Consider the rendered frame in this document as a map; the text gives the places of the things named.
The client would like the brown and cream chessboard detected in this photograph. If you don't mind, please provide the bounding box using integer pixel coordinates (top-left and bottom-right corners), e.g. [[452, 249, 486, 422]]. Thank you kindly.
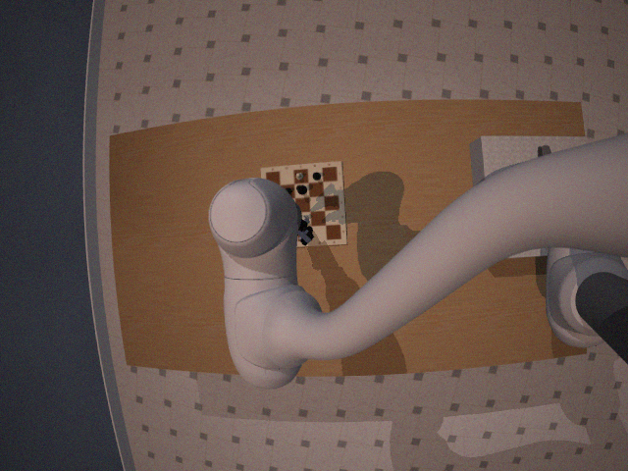
[[261, 161, 347, 247]]

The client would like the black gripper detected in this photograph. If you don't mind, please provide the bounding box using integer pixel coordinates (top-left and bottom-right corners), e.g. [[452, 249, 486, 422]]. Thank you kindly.
[[297, 214, 314, 245]]

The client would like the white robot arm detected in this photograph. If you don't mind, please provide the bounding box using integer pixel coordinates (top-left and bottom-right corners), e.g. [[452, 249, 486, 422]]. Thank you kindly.
[[208, 132, 628, 390]]

